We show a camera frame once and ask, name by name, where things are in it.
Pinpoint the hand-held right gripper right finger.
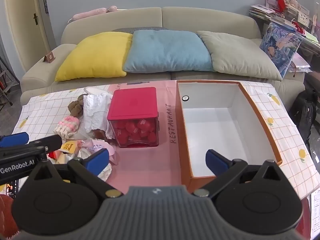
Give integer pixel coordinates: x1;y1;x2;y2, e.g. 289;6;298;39
192;149;292;197

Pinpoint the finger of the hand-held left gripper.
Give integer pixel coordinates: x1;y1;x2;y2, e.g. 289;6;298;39
0;132;29;147
29;135;63;153

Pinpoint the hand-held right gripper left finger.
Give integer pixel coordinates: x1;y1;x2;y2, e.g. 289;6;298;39
26;148;125;198

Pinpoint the white box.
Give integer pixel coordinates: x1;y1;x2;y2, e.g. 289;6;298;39
175;80;283;193

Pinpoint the small white soft cloth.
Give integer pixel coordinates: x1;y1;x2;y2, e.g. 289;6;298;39
98;163;112;181

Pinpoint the pile of red soft balls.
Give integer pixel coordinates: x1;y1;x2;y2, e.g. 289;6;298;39
111;119;157;146

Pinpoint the pale pink cloth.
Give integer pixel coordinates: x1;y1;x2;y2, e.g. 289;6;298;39
81;138;116;157

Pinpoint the yellow tag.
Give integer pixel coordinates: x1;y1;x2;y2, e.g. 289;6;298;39
59;141;77;154

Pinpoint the pink white knitted item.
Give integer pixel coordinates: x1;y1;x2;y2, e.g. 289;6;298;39
53;116;80;139

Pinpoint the brown plush toy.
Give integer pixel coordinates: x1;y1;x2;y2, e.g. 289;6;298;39
68;94;85;118

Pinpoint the metal folding rack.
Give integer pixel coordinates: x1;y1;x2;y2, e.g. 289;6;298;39
0;55;21;107

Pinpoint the magenta box lid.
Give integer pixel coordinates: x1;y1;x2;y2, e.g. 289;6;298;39
107;87;160;148

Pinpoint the clear plastic bag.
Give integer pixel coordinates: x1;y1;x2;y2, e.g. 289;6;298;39
83;86;113;96

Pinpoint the small brown card stand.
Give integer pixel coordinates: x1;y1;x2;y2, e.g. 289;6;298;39
43;51;56;63

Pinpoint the yellow pillow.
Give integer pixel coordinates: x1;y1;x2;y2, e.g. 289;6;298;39
54;31;133;82

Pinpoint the black backpack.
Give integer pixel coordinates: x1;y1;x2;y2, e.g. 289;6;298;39
288;89;318;153

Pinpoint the beige pillow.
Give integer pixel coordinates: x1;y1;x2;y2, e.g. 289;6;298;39
197;31;283;81

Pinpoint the white paper sheet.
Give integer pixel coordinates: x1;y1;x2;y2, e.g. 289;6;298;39
309;187;320;240

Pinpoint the cream door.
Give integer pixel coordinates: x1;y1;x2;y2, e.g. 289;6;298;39
4;0;52;73

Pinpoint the light blue pillow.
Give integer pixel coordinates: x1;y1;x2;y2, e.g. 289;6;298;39
122;29;215;73

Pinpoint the blue printed figure pillow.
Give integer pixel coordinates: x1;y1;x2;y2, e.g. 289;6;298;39
259;22;302;78

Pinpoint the grey striped cloth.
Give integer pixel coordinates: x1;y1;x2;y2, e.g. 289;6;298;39
112;27;164;33

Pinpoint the pink long plush toy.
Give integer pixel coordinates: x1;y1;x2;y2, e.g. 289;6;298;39
67;5;118;24

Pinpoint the beige fabric sofa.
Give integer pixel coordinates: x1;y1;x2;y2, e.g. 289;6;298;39
20;6;307;105

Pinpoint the stack of books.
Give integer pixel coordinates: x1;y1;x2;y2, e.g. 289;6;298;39
249;4;276;21

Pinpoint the cluttered desk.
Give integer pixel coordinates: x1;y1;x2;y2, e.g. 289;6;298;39
249;0;320;57

